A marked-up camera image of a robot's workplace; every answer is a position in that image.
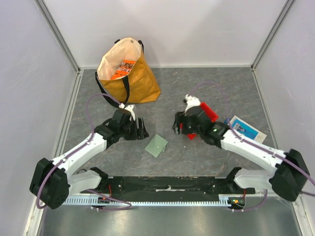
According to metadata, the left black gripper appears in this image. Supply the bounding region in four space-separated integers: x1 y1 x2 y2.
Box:
119 117 149 141

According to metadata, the red plastic bin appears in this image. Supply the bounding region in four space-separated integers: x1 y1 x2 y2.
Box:
180 102 219 140

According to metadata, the mustard yellow tote bag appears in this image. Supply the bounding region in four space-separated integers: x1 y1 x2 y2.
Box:
94 37 161 107

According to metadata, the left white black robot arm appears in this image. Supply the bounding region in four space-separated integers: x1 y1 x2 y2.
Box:
30 105 149 209

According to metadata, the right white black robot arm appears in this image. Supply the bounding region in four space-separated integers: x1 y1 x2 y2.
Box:
173 107 310 202

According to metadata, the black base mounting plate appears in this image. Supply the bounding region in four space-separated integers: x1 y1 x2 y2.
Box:
96 176 255 195

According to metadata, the blue razor package box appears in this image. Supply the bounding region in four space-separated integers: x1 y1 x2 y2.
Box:
224 116 267 144

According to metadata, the orange printed box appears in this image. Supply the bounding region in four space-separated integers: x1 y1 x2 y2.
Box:
110 60 136 80

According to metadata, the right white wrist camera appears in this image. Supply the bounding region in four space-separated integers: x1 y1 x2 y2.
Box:
184 94 201 113

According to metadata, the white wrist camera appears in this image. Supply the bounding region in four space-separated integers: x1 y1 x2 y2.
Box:
119 103 135 121
184 94 201 113

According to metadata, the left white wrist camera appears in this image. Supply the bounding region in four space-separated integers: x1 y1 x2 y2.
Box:
119 103 135 121

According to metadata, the grey slotted cable duct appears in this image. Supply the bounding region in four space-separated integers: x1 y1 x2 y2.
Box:
63 194 231 207

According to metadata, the left aluminium frame post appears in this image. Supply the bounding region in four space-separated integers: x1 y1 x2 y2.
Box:
34 0 81 72

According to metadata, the aluminium frame post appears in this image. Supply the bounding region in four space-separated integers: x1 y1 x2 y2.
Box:
250 0 297 72
34 0 81 72

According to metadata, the right aluminium frame post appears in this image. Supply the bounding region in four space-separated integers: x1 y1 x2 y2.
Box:
250 0 297 72

